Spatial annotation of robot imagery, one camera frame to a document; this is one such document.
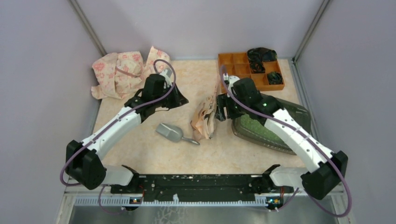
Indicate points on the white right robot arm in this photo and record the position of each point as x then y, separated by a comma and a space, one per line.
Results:
324, 169

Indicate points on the dark cloth on tray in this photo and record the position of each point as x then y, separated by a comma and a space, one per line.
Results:
257, 56

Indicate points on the dark green litter box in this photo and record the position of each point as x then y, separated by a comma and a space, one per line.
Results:
253, 131

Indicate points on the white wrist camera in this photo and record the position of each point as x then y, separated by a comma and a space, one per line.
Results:
230, 81
166, 73

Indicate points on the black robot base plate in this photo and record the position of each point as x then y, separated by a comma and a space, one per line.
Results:
204, 190

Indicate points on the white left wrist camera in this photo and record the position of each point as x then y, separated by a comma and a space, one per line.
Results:
166, 73

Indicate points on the orange compartment tray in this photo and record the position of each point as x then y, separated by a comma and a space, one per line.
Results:
237, 65

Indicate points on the pink patterned cloth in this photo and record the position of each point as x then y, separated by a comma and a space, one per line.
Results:
122, 74

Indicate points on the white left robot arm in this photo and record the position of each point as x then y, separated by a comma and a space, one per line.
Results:
84, 159

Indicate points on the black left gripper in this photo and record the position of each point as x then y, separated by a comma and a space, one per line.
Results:
179, 99

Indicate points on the small dark cloth ball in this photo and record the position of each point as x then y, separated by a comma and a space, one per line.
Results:
274, 78

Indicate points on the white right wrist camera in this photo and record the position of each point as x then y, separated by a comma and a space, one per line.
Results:
230, 81

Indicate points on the grey metal scoop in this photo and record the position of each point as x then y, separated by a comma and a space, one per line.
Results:
173, 133

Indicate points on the orange cat litter bag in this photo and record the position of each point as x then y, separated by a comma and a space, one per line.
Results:
203, 119

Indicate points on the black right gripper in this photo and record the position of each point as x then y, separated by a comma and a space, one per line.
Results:
223, 100

